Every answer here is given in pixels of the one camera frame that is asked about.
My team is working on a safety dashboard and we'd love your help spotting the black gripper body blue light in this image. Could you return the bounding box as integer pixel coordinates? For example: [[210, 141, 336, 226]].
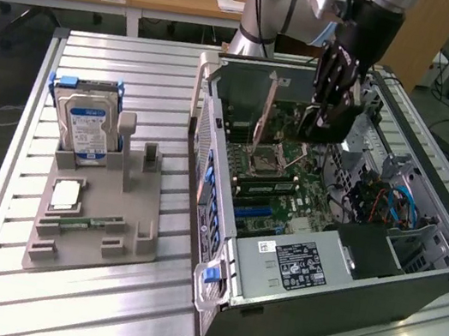
[[325, 0, 411, 75]]

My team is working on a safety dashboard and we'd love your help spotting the metal disk bay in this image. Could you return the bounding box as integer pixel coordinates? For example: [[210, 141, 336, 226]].
[[380, 213, 449, 283]]

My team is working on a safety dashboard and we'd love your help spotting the CPU socket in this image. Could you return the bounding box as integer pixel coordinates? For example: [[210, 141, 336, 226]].
[[243, 141, 289, 184]]

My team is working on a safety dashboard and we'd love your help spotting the clear plastic case handle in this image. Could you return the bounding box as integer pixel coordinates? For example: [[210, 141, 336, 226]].
[[187, 255, 236, 318]]

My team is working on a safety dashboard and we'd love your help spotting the blue expansion slot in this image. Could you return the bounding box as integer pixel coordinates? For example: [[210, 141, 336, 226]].
[[232, 198, 284, 227]]

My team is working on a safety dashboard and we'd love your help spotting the grey parts rack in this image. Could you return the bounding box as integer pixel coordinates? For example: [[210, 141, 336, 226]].
[[19, 97, 183, 294]]

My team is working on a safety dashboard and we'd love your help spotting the green motherboard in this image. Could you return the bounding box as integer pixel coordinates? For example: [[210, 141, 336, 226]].
[[199, 89, 368, 258]]

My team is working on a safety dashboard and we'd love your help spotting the green RAM stick loose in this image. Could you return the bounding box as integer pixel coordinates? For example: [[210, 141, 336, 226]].
[[56, 210, 112, 238]]

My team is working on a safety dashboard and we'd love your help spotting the metal drive cage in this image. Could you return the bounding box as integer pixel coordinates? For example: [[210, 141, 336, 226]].
[[325, 74, 398, 196]]

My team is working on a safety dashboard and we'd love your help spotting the blue data wire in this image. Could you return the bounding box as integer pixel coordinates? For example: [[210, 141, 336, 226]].
[[382, 183, 424, 231]]

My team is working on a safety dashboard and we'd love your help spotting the black office chair base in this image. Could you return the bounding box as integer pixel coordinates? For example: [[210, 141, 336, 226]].
[[0, 0, 105, 66]]

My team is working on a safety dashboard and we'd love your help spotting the open black PC case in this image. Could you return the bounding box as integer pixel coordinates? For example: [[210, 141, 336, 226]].
[[153, 35, 449, 336]]

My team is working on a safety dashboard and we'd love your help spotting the red and black wire bundle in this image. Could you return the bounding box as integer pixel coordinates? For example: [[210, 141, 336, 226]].
[[348, 178, 397, 229]]

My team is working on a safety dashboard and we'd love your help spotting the metal socket cover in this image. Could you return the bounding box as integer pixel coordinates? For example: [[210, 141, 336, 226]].
[[274, 136, 314, 170]]

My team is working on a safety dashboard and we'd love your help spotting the green RAM stick installed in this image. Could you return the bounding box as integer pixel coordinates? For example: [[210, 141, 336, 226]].
[[231, 168, 300, 197], [231, 176, 299, 208]]

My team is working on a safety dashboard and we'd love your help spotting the beige case handle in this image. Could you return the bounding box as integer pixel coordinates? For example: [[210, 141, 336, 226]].
[[189, 50, 225, 120]]

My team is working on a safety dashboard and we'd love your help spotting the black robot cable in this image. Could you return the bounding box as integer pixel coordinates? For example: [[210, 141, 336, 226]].
[[240, 0, 281, 60]]

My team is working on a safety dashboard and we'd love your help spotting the grey power supply unit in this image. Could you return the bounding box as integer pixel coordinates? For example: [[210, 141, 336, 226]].
[[223, 215, 364, 327]]

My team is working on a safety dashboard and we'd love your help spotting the blue case latch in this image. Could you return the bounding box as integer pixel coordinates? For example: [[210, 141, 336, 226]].
[[201, 261, 222, 286]]

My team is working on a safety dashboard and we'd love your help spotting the wooden cabinet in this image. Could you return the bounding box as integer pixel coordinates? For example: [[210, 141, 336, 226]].
[[369, 0, 449, 98]]

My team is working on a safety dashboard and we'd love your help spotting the silver CPU chip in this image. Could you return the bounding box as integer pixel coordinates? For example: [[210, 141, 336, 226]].
[[48, 178, 83, 213]]

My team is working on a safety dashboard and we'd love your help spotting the blue disk caddy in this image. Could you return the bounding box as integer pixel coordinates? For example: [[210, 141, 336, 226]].
[[35, 68, 137, 159]]

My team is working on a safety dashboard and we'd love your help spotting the black expansion slot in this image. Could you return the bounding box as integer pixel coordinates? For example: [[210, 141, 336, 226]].
[[232, 192, 275, 213]]

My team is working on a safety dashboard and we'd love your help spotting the black graphics card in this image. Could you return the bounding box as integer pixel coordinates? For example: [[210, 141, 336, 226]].
[[248, 67, 374, 165]]

